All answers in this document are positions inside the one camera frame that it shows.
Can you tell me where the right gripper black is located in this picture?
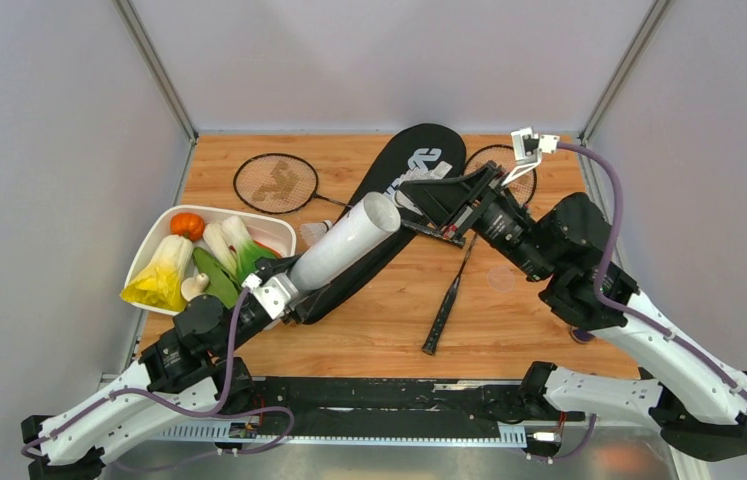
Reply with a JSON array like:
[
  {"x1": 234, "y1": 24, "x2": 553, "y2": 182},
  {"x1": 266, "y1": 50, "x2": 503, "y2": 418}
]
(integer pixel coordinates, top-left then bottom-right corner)
[{"x1": 398, "y1": 160, "x2": 555, "y2": 283}]

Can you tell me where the black racket bag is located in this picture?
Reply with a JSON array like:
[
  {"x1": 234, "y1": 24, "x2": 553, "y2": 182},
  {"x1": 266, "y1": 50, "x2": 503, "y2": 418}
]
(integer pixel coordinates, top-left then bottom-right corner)
[{"x1": 289, "y1": 123, "x2": 466, "y2": 325}]

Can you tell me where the shuttlecock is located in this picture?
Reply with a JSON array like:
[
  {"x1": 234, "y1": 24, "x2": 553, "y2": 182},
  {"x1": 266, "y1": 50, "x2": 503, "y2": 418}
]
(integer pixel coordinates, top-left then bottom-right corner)
[
  {"x1": 402, "y1": 162, "x2": 452, "y2": 184},
  {"x1": 299, "y1": 220, "x2": 333, "y2": 247}
]

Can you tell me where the white shuttlecock tube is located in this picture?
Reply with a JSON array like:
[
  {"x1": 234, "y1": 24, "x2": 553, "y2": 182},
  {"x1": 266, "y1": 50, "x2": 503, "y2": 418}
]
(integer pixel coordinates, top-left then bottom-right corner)
[{"x1": 288, "y1": 192, "x2": 401, "y2": 292}]

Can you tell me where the badminton racket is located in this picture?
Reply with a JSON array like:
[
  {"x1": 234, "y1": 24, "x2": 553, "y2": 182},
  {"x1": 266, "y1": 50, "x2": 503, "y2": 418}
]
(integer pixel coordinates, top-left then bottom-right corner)
[
  {"x1": 233, "y1": 152, "x2": 467, "y2": 250},
  {"x1": 421, "y1": 144, "x2": 537, "y2": 356}
]

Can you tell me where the clear plastic tube lid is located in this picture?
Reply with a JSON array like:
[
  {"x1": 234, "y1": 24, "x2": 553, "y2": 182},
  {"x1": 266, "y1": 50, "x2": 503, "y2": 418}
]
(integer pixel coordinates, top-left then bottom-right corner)
[{"x1": 486, "y1": 265, "x2": 516, "y2": 293}]

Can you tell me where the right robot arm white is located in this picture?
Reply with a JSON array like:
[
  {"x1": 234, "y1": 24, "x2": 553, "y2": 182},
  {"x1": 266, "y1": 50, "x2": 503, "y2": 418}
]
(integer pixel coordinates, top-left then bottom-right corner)
[{"x1": 400, "y1": 163, "x2": 747, "y2": 462}]

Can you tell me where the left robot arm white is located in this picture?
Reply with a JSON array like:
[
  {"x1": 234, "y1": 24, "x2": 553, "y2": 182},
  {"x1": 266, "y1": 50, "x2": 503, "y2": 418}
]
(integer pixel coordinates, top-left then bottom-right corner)
[{"x1": 21, "y1": 256, "x2": 301, "y2": 479}]

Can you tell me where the green bok choy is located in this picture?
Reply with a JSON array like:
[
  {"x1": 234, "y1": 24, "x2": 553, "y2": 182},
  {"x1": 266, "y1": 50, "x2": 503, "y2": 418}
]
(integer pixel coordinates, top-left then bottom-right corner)
[{"x1": 221, "y1": 215, "x2": 279, "y2": 282}]

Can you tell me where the white plastic tray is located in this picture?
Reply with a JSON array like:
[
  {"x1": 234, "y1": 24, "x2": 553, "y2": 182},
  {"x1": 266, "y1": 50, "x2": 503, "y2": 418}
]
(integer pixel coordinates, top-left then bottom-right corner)
[{"x1": 121, "y1": 205, "x2": 296, "y2": 316}]

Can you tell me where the white bok choy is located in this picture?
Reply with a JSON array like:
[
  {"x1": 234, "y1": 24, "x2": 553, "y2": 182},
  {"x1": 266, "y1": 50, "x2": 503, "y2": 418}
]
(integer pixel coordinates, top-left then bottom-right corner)
[{"x1": 203, "y1": 222, "x2": 237, "y2": 277}]

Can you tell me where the white mushroom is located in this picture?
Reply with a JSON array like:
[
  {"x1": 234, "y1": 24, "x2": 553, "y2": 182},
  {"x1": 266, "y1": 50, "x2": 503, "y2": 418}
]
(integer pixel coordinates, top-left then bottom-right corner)
[{"x1": 180, "y1": 273, "x2": 210, "y2": 302}]

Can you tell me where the small orange pumpkin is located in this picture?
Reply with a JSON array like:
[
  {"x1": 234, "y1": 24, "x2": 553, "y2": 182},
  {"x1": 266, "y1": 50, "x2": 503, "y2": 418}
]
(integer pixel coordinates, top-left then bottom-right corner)
[{"x1": 169, "y1": 212, "x2": 206, "y2": 242}]

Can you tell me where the yellow napa cabbage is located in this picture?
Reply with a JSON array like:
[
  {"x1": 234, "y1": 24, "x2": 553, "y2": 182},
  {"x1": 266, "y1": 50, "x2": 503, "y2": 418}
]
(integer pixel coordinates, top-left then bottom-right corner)
[{"x1": 120, "y1": 234, "x2": 194, "y2": 312}]

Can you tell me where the energy drink can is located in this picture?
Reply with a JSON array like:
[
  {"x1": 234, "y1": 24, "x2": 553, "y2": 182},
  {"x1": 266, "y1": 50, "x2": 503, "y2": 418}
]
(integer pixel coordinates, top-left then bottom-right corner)
[{"x1": 570, "y1": 329, "x2": 595, "y2": 344}]

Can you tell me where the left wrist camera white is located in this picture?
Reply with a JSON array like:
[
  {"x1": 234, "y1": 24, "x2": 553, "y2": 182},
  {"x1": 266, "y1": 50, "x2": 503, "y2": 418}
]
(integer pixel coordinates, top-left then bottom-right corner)
[{"x1": 243, "y1": 273, "x2": 301, "y2": 320}]

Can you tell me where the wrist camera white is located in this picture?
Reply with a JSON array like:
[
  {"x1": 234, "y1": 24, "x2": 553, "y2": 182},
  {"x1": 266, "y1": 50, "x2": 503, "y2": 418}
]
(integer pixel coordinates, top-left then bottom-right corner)
[
  {"x1": 243, "y1": 273, "x2": 301, "y2": 320},
  {"x1": 502, "y1": 127, "x2": 561, "y2": 186}
]

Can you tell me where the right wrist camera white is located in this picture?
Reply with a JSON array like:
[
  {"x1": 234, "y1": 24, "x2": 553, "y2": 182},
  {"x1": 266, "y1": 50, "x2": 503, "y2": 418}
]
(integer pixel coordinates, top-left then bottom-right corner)
[{"x1": 502, "y1": 127, "x2": 561, "y2": 186}]

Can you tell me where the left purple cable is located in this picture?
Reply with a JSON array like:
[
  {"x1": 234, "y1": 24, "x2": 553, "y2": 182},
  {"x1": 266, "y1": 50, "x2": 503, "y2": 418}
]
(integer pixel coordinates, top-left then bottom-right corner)
[{"x1": 20, "y1": 288, "x2": 296, "y2": 465}]

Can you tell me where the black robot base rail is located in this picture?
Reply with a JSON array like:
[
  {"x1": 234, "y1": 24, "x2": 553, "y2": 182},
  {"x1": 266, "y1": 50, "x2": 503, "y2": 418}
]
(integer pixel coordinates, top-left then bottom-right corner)
[{"x1": 221, "y1": 377, "x2": 562, "y2": 440}]

